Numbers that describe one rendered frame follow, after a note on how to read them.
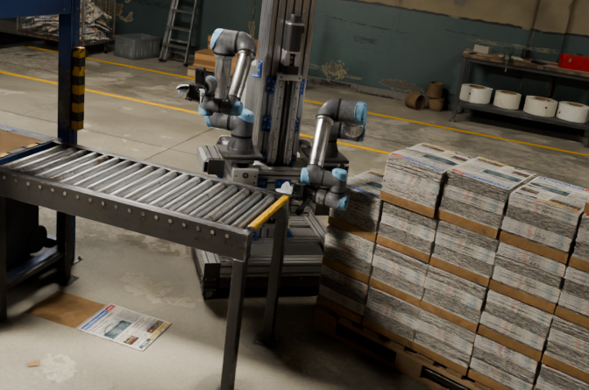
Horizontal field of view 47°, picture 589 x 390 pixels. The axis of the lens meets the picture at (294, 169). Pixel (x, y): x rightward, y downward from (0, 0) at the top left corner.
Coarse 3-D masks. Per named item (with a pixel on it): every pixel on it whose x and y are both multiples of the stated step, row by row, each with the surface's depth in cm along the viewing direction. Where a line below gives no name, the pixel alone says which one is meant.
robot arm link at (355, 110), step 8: (344, 104) 331; (352, 104) 331; (360, 104) 331; (344, 112) 331; (352, 112) 330; (360, 112) 330; (336, 120) 335; (344, 120) 333; (352, 120) 332; (360, 120) 331; (344, 128) 369; (352, 128) 353; (360, 128) 368; (344, 136) 374; (352, 136) 369; (360, 136) 372
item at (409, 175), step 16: (400, 160) 307; (416, 160) 306; (432, 160) 310; (384, 176) 315; (400, 176) 310; (416, 176) 304; (432, 176) 299; (400, 192) 311; (416, 192) 306; (432, 192) 301; (432, 208) 302
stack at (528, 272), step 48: (336, 240) 340; (432, 240) 308; (480, 240) 293; (336, 288) 347; (432, 288) 311; (480, 288) 296; (528, 288) 283; (336, 336) 352; (384, 336) 356; (432, 336) 315; (480, 336) 301; (528, 336) 286; (432, 384) 321; (480, 384) 305; (528, 384) 291
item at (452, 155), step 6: (420, 144) 335; (426, 144) 336; (426, 150) 326; (432, 150) 327; (438, 150) 328; (444, 150) 329; (450, 150) 331; (444, 156) 320; (450, 156) 321; (456, 156) 322; (462, 156) 323; (468, 156) 325; (462, 162) 313
